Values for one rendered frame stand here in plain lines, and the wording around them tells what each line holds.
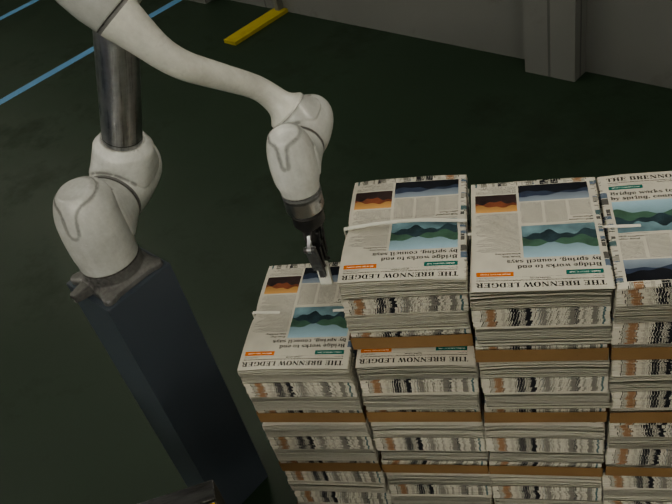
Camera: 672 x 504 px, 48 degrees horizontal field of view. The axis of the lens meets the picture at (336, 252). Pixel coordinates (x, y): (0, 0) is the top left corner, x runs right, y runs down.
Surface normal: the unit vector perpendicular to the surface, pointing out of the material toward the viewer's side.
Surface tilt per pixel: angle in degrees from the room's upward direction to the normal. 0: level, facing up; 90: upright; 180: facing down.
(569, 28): 90
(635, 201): 1
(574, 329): 90
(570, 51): 90
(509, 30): 90
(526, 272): 1
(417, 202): 2
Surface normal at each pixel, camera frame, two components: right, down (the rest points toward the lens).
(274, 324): -0.19, -0.74
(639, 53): -0.65, 0.59
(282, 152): -0.20, 0.42
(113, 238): 0.70, 0.33
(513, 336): -0.14, 0.67
